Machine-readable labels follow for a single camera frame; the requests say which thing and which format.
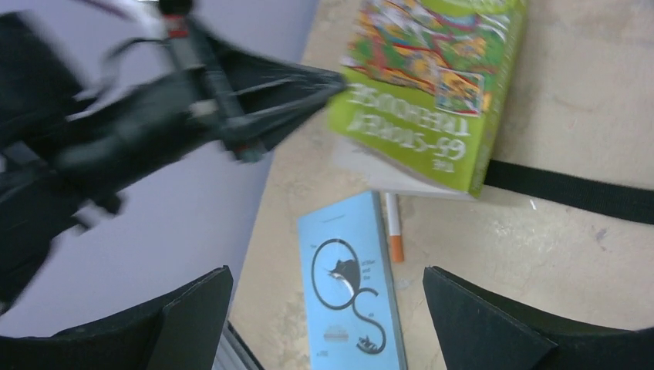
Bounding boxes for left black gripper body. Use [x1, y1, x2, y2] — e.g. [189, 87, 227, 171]
[0, 10, 216, 308]

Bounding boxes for green paperback book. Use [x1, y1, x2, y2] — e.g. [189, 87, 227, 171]
[328, 1, 529, 200]

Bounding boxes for white orange pen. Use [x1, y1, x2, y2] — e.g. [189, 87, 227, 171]
[384, 193, 404, 263]

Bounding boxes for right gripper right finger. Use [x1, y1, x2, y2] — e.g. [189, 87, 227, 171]
[423, 266, 653, 369]

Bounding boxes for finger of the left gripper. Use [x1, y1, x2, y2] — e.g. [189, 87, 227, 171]
[204, 32, 347, 163]

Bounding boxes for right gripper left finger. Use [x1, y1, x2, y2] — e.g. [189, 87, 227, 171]
[1, 266, 233, 369]

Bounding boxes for light blue notebook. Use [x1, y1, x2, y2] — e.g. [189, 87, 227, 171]
[297, 191, 407, 370]

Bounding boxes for red student backpack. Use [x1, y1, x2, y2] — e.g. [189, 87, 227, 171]
[484, 160, 653, 225]

